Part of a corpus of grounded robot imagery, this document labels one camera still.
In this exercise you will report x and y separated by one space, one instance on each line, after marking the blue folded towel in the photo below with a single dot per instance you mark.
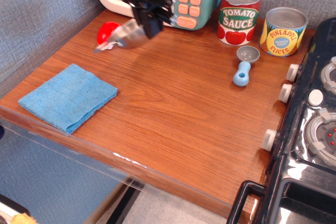
69 98

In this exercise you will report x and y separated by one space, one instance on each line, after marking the white stove knob middle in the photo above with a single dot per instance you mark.
285 93

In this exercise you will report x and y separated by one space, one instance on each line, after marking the pineapple slices can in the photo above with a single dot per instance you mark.
283 31

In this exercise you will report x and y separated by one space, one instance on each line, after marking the grey stove burner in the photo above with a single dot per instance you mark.
325 76
320 136

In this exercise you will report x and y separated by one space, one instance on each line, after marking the black oven door handle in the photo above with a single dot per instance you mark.
247 188

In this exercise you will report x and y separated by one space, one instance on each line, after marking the grey front stove burner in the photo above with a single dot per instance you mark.
320 136

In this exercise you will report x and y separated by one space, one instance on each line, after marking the grey rear stove burner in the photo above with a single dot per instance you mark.
325 76

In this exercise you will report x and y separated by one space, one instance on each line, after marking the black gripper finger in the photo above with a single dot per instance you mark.
152 24
140 14

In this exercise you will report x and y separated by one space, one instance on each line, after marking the black toy stove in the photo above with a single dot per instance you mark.
300 187

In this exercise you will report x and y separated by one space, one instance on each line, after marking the red white toy sushi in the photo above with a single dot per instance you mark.
106 31

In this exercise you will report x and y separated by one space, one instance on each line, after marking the white stove knob front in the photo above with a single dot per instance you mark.
269 139

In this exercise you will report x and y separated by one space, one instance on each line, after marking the white round stove button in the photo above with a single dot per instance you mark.
315 97

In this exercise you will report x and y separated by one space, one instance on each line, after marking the yellow object at corner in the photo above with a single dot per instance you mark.
23 219

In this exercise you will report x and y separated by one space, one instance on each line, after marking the white stove knob rear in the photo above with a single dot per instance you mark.
292 72

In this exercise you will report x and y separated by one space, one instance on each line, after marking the white stove knob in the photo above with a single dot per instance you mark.
292 72
269 139
285 93

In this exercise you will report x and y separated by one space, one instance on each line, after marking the tomato sauce can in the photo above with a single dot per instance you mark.
237 21

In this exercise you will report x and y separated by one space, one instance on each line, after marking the blue grey measuring scoop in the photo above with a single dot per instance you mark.
247 55

